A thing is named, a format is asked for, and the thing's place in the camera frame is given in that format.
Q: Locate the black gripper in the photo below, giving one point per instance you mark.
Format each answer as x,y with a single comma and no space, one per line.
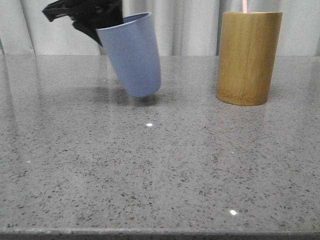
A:
87,14

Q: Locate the blue plastic cup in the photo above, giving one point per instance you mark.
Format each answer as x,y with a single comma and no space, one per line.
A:
133,52

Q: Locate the pink chopstick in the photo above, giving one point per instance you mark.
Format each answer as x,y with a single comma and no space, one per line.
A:
244,6

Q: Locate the bamboo cylinder holder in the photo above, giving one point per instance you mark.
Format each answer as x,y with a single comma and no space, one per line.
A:
248,46

